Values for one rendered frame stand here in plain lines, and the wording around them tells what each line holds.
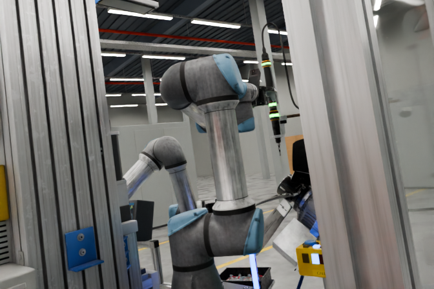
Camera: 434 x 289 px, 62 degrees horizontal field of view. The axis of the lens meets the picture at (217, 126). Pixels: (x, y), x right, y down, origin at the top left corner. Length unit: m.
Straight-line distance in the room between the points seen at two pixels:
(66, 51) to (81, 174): 0.33
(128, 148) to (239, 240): 6.85
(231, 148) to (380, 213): 0.75
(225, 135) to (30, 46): 0.53
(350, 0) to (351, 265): 0.14
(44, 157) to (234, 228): 0.50
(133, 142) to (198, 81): 6.87
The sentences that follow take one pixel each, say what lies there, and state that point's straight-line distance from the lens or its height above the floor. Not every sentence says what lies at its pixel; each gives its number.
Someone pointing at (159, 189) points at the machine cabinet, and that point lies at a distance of 7.97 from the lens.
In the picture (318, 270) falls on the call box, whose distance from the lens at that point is 1.27.
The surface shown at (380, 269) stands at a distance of 0.22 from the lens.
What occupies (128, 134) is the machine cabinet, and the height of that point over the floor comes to 2.06.
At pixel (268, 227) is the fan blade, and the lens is 1.81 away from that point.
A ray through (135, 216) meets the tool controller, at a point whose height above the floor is 1.18.
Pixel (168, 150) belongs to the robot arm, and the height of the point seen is 1.46.
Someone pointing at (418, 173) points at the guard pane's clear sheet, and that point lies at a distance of 0.41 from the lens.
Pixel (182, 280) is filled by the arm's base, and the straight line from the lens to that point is 1.02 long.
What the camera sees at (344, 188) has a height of 1.39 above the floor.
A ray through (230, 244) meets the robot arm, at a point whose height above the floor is 1.18.
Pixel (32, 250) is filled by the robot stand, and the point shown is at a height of 1.26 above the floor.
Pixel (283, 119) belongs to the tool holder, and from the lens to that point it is 1.69.
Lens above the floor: 1.42
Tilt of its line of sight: 4 degrees up
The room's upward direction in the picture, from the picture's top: 8 degrees counter-clockwise
